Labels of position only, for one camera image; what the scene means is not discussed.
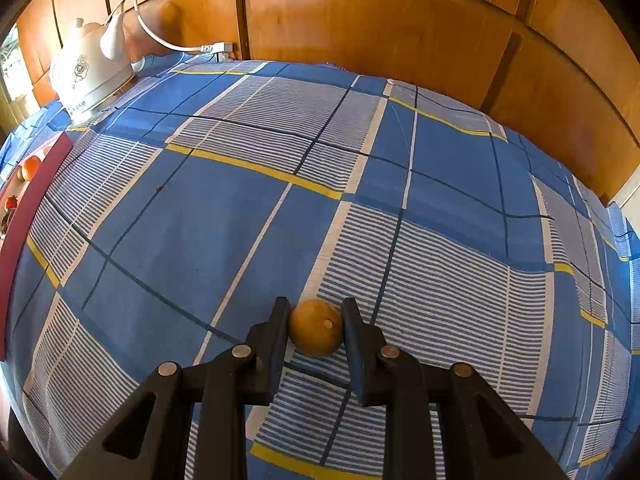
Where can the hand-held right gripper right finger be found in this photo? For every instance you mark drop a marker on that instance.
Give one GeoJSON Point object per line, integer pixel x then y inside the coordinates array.
{"type": "Point", "coordinates": [352, 350]}

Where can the blue plaid cloth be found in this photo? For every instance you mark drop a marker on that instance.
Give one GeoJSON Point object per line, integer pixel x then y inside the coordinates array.
{"type": "Point", "coordinates": [450, 160]}

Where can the pink cardboard tray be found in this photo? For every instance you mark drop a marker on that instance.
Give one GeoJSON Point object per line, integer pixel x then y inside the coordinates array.
{"type": "Point", "coordinates": [25, 220]}

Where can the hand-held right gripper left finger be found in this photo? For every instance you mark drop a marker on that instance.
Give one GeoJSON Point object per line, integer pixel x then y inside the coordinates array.
{"type": "Point", "coordinates": [277, 350]}

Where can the white power plug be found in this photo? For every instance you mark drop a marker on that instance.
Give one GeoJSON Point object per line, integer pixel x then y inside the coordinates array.
{"type": "Point", "coordinates": [220, 50]}

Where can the window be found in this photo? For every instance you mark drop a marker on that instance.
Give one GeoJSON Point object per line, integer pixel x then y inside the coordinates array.
{"type": "Point", "coordinates": [10, 70]}

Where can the white ceramic electric kettle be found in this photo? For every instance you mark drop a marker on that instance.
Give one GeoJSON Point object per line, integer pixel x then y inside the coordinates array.
{"type": "Point", "coordinates": [85, 80]}

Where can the red cherry tomato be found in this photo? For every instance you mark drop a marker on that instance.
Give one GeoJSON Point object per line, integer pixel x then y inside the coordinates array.
{"type": "Point", "coordinates": [11, 203]}

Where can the wooden wardrobe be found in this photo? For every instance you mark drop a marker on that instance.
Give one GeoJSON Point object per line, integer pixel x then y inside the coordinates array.
{"type": "Point", "coordinates": [375, 20]}

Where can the orange mandarin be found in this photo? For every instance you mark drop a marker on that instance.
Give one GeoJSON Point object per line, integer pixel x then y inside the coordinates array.
{"type": "Point", "coordinates": [32, 166]}

